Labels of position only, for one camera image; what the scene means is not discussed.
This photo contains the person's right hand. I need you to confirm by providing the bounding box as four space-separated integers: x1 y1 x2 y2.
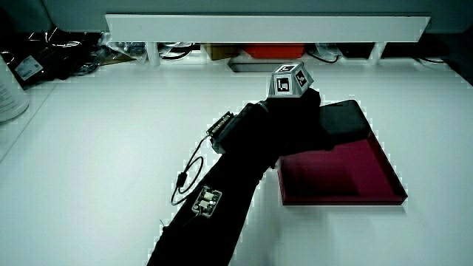
246 61 336 157

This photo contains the red square plate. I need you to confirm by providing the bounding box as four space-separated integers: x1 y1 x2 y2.
276 129 409 207

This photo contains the grey flat tray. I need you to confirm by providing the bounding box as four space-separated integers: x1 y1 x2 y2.
227 58 293 73

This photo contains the black wrist tracker module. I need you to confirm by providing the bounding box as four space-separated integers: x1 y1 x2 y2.
205 110 239 155

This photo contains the orange box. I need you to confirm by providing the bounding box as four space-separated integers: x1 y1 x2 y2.
243 43 307 60

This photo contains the white shelf riser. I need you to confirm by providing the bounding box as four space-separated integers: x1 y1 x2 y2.
104 13 432 68

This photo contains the brown cardboard box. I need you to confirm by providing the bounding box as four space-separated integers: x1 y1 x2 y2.
202 43 241 61

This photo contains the small sensor circuit board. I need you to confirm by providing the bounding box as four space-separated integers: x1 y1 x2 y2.
191 185 223 219

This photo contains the clear plastic bag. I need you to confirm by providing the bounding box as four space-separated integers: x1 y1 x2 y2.
96 33 149 64

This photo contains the black bag with white label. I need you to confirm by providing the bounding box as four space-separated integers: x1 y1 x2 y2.
6 30 98 89

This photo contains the white cylindrical container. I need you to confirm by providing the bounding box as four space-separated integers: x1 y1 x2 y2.
0 55 30 123

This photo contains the black cable loop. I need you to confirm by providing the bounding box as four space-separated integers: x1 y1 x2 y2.
170 134 211 207

